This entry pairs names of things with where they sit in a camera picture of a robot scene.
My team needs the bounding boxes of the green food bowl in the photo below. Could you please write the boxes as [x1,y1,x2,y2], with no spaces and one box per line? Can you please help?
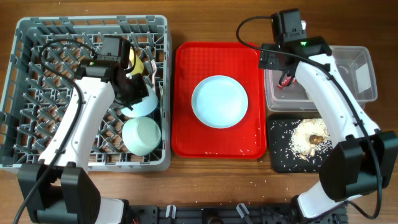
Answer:
[122,117,162,156]

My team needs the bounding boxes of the light blue plate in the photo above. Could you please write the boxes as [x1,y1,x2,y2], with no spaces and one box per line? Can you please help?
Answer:
[191,75,249,129]

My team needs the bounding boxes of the grey plastic dishwasher rack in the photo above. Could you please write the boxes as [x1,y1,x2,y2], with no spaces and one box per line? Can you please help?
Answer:
[1,15,172,172]

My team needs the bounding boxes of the black plastic tray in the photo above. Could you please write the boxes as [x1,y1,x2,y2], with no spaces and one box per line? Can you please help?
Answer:
[267,112,333,173]

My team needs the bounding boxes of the yellow plastic cup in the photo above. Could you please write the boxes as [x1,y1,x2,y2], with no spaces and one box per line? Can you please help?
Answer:
[128,48,144,76]

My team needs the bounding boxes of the small green saucer bowl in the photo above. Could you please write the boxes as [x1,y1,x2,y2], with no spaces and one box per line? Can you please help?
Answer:
[121,85,158,118]

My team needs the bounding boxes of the rice and mushroom leftovers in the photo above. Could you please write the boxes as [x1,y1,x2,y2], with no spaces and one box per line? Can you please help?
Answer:
[289,118,331,161]

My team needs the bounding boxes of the red snack wrapper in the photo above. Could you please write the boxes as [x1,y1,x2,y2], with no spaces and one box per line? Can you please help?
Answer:
[276,77,297,90]

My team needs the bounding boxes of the clear plastic storage bin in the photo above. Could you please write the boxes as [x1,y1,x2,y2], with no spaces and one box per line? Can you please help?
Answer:
[264,45,377,112]

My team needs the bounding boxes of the white plastic spoon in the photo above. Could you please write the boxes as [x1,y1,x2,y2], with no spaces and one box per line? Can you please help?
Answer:
[159,84,164,118]

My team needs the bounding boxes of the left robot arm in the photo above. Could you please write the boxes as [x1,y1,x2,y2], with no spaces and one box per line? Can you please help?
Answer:
[14,35,149,223]

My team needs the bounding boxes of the red plastic serving tray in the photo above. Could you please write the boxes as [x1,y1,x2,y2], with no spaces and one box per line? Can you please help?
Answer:
[172,42,266,159]

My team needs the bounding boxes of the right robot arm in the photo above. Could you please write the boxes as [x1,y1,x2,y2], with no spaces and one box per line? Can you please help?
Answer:
[259,9,397,223]

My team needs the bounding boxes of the white plastic fork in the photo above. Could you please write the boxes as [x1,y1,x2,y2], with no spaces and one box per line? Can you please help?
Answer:
[150,59,157,95]

